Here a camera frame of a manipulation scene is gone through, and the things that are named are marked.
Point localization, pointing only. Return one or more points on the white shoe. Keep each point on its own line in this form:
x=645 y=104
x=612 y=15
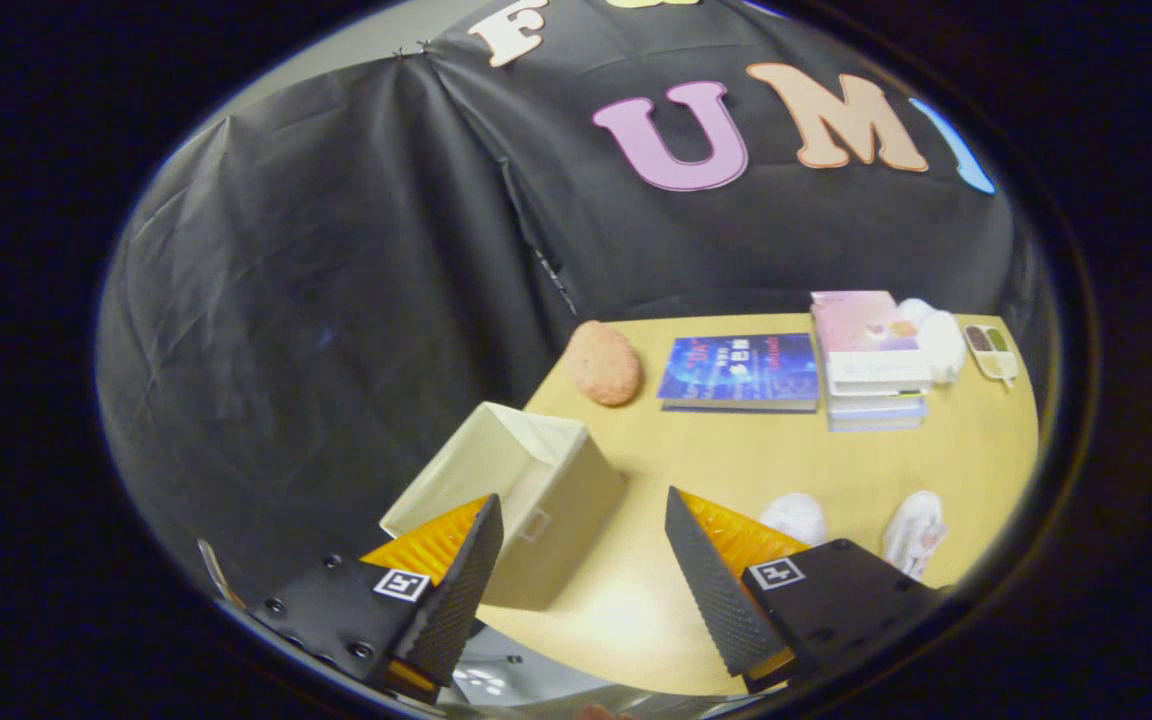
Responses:
x=914 y=530
x=794 y=516

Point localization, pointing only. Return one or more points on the white fluffy plush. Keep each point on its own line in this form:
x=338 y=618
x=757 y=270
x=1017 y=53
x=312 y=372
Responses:
x=939 y=343

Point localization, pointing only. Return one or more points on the small cream palette tray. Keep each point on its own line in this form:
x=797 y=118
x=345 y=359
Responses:
x=992 y=350

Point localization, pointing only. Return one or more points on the beige fabric storage box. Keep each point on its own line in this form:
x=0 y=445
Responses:
x=556 y=490

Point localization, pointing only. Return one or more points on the white book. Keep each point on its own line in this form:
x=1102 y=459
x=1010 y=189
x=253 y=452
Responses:
x=876 y=401

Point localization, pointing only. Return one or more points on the pink round sponge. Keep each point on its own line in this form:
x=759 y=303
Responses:
x=603 y=364

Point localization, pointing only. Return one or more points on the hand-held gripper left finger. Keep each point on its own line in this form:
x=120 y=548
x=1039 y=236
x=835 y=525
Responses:
x=456 y=590

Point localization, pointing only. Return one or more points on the pink cover book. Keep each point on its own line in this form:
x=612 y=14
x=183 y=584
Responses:
x=861 y=335

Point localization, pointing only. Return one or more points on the blue cover book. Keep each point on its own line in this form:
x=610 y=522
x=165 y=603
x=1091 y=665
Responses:
x=741 y=368

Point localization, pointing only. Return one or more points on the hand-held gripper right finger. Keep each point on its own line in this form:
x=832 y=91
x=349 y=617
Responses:
x=711 y=590

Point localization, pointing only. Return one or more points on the black backdrop cloth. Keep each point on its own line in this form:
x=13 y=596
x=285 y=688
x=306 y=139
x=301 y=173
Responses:
x=356 y=280

